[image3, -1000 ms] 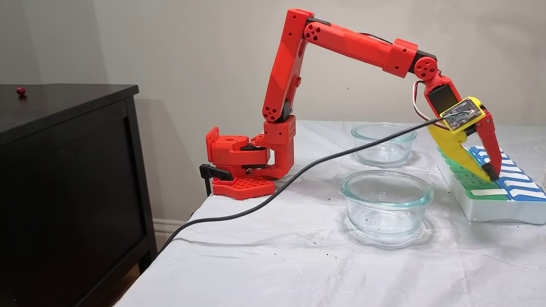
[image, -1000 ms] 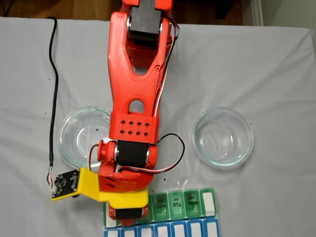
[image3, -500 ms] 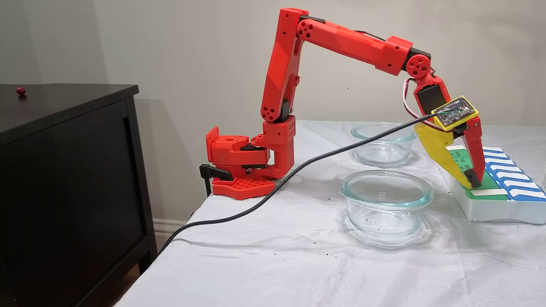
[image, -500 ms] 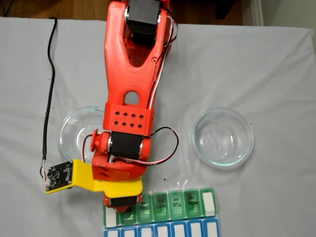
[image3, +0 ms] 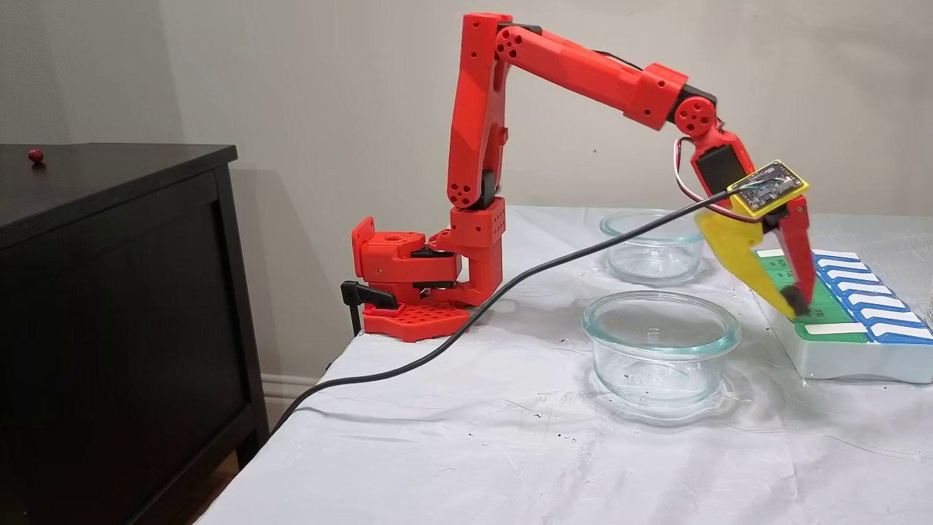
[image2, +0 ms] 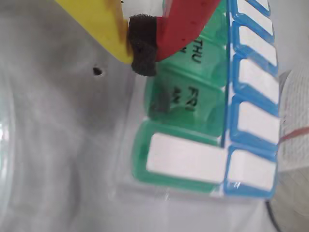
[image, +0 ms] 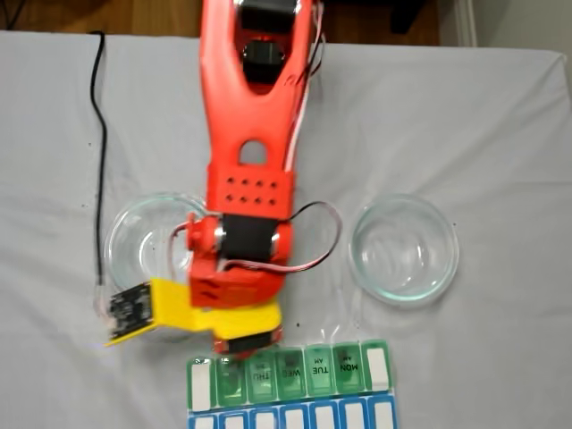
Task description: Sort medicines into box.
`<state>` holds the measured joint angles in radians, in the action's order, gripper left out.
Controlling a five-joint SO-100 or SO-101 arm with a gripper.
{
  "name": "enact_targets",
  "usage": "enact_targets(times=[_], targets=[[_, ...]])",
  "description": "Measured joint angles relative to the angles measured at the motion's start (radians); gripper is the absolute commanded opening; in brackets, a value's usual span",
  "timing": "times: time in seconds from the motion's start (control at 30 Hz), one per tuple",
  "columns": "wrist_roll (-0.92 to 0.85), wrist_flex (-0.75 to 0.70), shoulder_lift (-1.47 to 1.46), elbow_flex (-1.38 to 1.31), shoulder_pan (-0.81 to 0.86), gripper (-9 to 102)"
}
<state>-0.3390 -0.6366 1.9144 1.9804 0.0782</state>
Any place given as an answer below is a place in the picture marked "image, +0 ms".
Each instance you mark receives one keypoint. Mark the camera board with yellow mount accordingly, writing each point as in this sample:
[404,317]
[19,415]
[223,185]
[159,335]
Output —
[170,304]

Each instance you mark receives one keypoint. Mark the small clear glass bowl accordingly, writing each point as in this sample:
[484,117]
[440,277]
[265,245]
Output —
[440,286]

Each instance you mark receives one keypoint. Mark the weekly pill organizer box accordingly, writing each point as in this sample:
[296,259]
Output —
[322,371]

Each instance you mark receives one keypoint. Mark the white plastic table cover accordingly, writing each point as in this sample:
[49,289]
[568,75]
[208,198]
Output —
[447,111]

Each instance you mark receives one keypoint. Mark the large clear glass bowl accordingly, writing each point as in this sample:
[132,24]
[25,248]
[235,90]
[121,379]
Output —
[125,223]

